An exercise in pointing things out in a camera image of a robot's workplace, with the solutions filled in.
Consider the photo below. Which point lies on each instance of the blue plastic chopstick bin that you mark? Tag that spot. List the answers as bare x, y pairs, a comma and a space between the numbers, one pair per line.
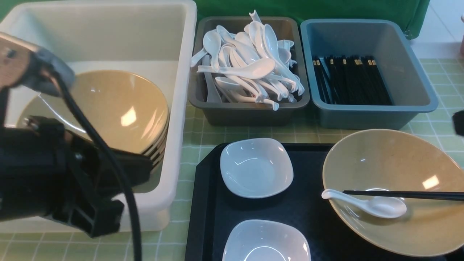
403, 75

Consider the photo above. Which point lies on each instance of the black plastic serving tray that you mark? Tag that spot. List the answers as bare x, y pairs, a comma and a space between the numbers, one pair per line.
215, 211

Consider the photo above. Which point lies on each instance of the bundle of black chopsticks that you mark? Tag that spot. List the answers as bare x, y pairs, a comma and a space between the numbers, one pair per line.
353, 80

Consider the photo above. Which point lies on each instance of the top stacked tan bowl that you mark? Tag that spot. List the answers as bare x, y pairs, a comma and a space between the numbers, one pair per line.
128, 111

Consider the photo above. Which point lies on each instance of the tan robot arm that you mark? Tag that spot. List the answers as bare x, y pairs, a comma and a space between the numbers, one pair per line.
24, 63

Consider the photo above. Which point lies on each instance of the black chopsticks pair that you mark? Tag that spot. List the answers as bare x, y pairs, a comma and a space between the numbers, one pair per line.
455, 196

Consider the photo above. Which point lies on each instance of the large white plastic tub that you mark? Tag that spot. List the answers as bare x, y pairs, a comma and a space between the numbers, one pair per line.
151, 38

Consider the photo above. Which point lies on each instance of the tan noodle bowl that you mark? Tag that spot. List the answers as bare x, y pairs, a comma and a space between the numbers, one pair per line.
389, 160

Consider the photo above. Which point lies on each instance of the stack of tan bowls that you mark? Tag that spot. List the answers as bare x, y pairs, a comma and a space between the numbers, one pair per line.
156, 150

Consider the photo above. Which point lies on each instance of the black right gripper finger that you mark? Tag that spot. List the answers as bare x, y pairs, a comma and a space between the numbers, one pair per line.
458, 122

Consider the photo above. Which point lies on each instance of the white soup spoon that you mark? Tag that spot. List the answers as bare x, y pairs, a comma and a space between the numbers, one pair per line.
381, 207

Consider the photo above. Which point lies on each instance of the white square dish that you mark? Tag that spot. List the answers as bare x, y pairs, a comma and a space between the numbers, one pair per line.
262, 240
256, 168

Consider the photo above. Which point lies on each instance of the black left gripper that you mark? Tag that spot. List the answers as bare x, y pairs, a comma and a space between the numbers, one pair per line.
47, 170

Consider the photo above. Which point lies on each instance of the pile of white spoons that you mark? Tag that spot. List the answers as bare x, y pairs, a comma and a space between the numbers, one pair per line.
250, 66

